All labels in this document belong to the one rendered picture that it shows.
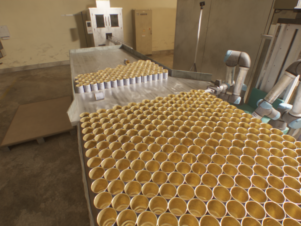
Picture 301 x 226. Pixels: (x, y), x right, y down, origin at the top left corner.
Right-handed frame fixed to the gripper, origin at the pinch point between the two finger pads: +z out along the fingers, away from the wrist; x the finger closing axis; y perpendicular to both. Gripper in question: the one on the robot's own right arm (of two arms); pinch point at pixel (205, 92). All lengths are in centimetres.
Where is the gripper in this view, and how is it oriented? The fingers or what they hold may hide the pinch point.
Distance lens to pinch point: 158.9
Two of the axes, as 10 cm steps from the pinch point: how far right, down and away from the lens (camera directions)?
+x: -4.8, -4.4, 7.6
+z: -8.7, 2.6, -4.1
